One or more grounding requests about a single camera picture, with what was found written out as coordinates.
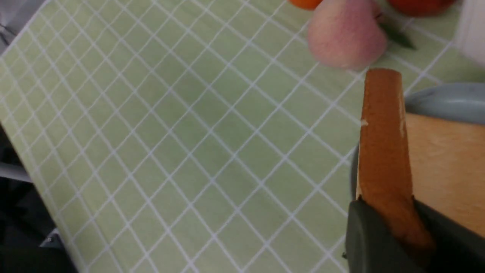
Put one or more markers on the toasted bread slice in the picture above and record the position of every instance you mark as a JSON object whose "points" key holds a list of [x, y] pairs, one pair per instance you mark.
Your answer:
{"points": [[382, 175]]}

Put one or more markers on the red apple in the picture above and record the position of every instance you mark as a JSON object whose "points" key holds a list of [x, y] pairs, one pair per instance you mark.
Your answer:
{"points": [[421, 8]]}

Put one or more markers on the green checkered tablecloth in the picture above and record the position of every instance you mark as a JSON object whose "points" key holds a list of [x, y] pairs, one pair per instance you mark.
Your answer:
{"points": [[182, 136]]}

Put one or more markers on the light blue plate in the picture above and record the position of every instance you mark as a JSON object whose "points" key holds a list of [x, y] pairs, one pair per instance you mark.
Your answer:
{"points": [[445, 128]]}

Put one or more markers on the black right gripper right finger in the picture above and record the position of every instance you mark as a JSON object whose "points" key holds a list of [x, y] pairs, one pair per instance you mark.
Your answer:
{"points": [[457, 249]]}

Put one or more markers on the pink peach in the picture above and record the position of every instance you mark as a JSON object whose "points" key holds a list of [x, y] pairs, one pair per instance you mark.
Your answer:
{"points": [[345, 34]]}

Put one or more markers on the white toaster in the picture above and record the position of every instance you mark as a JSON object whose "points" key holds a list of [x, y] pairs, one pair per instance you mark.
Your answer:
{"points": [[470, 33]]}

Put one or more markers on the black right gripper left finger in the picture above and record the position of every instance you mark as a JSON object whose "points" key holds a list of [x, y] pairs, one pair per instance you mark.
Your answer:
{"points": [[369, 245]]}

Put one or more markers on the orange persimmon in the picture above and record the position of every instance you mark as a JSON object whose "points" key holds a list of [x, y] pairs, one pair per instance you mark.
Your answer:
{"points": [[305, 4]]}

